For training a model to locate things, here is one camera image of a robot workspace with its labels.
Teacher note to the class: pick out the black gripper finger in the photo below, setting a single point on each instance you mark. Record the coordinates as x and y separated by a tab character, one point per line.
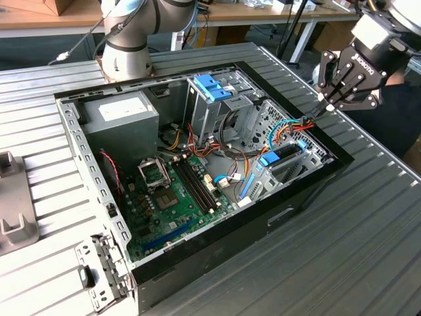
360	102
325	75

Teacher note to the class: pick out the hard disk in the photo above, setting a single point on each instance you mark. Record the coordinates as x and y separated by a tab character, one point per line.
269	159

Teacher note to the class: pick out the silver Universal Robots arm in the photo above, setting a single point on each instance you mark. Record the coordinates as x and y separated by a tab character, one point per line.
125	59

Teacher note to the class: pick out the grey metal disk bay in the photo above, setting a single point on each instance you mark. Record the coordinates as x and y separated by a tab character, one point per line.
263	187

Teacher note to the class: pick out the brown cardboard box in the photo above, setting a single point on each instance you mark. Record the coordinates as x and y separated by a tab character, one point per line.
33	5
335	36

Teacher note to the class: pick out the person in dark shirt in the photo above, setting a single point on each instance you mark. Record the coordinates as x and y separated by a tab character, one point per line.
394	125

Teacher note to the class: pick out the black tripod stand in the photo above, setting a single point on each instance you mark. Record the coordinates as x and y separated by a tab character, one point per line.
296	24

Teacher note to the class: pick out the cardboard box white labels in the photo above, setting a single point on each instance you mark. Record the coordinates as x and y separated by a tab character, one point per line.
412	158

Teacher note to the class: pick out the grey metal drive cage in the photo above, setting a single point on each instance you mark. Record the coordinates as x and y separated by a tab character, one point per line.
210	118

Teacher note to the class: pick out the black RAM slot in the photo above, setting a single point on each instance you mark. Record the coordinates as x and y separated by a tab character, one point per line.
191	188
201	183

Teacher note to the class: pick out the black PC case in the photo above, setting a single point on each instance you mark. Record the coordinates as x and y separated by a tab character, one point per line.
230	237

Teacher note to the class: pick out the CPU socket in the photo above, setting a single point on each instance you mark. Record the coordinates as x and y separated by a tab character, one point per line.
153	173

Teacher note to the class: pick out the green motherboard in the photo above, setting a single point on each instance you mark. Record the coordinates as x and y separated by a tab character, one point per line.
184	219

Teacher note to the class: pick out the square chipset chip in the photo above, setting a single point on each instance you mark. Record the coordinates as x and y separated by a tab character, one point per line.
167	201

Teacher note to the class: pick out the grey power supply unit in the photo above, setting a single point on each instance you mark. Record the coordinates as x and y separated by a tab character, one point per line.
121	135

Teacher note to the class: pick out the blue expansion slot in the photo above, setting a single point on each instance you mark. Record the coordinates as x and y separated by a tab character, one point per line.
167	236

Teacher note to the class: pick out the black plastic latch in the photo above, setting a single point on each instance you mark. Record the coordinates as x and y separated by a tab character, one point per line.
86	276

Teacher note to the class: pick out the grey parts rack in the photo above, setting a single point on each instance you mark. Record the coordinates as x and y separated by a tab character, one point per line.
16	204

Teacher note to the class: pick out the wooden desk white frame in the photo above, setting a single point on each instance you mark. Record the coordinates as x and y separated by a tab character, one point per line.
263	13
33	19

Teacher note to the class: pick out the blue plastic drive rail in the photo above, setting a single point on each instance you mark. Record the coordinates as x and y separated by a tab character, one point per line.
210	87

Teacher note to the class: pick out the grey metal slot bracket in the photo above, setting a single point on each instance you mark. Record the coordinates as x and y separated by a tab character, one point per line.
85	255

